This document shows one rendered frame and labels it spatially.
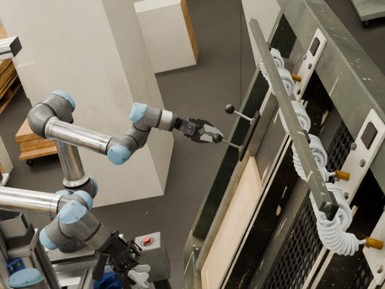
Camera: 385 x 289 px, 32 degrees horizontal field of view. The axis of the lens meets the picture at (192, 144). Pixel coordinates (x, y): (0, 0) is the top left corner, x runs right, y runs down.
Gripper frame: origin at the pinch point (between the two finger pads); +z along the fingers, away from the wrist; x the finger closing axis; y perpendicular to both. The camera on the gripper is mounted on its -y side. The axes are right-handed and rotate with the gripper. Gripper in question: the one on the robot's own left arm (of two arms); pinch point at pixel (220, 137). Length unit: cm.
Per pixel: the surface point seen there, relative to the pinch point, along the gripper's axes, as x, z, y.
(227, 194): 20.6, 9.1, -1.0
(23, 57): 7, -117, 428
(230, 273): 38, 5, -47
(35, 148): 83, -80, 377
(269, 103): -17.6, 10.2, -15.1
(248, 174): 9.4, 11.1, -12.9
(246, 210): 20.8, 11.3, -24.1
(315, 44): -36, 2, -72
